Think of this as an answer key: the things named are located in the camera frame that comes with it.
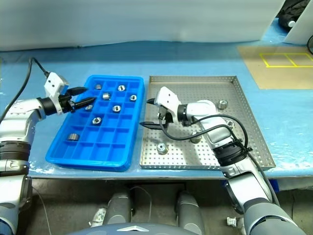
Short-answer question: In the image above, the black bag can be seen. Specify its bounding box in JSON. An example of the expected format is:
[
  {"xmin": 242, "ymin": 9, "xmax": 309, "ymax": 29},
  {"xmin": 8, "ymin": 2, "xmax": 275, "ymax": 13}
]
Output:
[{"xmin": 277, "ymin": 0, "xmax": 310, "ymax": 28}]

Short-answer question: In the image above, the brown cardboard mat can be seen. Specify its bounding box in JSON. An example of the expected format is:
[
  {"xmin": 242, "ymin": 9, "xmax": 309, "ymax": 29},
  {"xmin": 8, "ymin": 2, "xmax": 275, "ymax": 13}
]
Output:
[{"xmin": 237, "ymin": 46, "xmax": 313, "ymax": 90}]

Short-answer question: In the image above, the thin grey floor wire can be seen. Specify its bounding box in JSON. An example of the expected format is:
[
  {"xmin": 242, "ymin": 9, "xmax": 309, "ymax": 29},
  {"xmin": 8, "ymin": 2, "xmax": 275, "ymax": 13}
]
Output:
[{"xmin": 129, "ymin": 186, "xmax": 153, "ymax": 222}]

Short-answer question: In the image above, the perforated steel tray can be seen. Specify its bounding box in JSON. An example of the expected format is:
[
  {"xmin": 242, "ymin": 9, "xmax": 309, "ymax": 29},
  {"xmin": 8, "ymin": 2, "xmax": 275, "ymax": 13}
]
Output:
[{"xmin": 139, "ymin": 75, "xmax": 276, "ymax": 170}]

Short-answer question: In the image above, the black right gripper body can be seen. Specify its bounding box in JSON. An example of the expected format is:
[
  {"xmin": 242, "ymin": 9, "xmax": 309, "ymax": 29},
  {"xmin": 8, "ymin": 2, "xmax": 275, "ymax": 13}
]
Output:
[{"xmin": 157, "ymin": 105, "xmax": 173, "ymax": 130}]

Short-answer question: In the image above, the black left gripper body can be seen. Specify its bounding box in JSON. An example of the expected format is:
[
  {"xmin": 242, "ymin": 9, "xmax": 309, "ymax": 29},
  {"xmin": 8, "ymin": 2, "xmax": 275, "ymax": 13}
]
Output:
[{"xmin": 58, "ymin": 94, "xmax": 75, "ymax": 114}]

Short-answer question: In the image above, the grey right robot leg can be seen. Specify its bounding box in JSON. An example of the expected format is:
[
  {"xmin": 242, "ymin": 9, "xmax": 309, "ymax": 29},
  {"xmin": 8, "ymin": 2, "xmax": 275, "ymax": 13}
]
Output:
[{"xmin": 176, "ymin": 190, "xmax": 206, "ymax": 235}]

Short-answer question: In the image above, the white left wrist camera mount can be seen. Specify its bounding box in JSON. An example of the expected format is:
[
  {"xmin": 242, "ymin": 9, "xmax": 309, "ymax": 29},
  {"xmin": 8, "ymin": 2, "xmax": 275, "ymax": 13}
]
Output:
[{"xmin": 44, "ymin": 71, "xmax": 69, "ymax": 116}]

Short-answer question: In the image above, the blue plastic compartment tray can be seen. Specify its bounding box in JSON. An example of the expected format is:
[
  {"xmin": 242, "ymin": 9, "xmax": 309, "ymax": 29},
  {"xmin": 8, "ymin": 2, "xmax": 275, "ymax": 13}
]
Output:
[{"xmin": 45, "ymin": 74, "xmax": 145, "ymax": 172}]

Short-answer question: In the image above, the grey robot leg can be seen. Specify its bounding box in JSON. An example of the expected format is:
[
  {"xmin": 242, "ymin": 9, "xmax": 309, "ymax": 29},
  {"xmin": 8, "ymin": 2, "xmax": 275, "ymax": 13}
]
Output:
[
  {"xmin": 103, "ymin": 190, "xmax": 134, "ymax": 228},
  {"xmin": 176, "ymin": 190, "xmax": 206, "ymax": 235}
]

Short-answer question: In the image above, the white plastic floor piece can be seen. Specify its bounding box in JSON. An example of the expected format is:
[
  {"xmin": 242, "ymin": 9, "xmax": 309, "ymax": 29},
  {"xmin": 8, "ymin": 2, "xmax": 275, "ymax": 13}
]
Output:
[{"xmin": 89, "ymin": 207, "xmax": 107, "ymax": 228}]

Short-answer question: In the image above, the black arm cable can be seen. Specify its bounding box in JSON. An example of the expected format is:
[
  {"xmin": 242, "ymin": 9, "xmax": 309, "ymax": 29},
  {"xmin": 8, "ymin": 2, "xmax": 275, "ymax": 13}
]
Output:
[
  {"xmin": 0, "ymin": 57, "xmax": 51, "ymax": 122},
  {"xmin": 158, "ymin": 111, "xmax": 281, "ymax": 209}
]

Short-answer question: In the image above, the white slanted panel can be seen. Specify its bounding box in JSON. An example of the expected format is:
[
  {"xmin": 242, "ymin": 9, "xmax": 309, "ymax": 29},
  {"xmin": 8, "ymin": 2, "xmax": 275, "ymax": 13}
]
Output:
[{"xmin": 284, "ymin": 0, "xmax": 313, "ymax": 45}]

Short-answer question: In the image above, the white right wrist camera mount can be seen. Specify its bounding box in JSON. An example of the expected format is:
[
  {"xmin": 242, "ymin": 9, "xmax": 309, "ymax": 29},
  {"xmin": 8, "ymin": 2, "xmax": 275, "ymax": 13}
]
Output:
[{"xmin": 156, "ymin": 86, "xmax": 182, "ymax": 123}]

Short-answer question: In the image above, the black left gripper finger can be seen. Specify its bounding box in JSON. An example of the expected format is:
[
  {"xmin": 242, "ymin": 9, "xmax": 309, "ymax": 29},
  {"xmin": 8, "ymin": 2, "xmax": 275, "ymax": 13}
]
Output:
[
  {"xmin": 73, "ymin": 97, "xmax": 96, "ymax": 110},
  {"xmin": 65, "ymin": 86, "xmax": 88, "ymax": 97}
]

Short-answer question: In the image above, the grey left robot leg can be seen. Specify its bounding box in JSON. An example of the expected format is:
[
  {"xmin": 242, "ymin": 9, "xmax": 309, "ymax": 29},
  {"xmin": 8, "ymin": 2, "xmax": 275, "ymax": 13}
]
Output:
[{"xmin": 103, "ymin": 190, "xmax": 134, "ymax": 228}]

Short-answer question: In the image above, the white backdrop board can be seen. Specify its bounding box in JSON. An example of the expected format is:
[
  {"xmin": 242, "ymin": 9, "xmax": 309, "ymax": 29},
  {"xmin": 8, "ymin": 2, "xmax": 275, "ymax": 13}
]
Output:
[{"xmin": 0, "ymin": 0, "xmax": 286, "ymax": 52}]

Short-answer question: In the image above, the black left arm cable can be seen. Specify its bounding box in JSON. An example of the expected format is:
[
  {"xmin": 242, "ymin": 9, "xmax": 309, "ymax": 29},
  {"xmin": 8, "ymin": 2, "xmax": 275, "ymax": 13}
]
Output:
[{"xmin": 0, "ymin": 57, "xmax": 51, "ymax": 122}]

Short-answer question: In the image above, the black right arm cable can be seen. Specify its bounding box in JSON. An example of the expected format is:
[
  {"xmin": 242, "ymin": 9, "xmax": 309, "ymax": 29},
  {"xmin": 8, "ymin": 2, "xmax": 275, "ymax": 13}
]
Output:
[{"xmin": 158, "ymin": 111, "xmax": 281, "ymax": 209}]

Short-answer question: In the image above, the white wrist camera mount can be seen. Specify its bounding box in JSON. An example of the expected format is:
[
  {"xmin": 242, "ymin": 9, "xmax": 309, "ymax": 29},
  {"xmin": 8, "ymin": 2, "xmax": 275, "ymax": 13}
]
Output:
[
  {"xmin": 156, "ymin": 86, "xmax": 182, "ymax": 123},
  {"xmin": 44, "ymin": 71, "xmax": 69, "ymax": 116}
]

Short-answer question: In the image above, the dark grey robot torso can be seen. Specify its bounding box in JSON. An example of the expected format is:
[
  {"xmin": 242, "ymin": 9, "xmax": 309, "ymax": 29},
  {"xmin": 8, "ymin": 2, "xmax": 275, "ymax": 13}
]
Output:
[{"xmin": 64, "ymin": 221, "xmax": 183, "ymax": 235}]

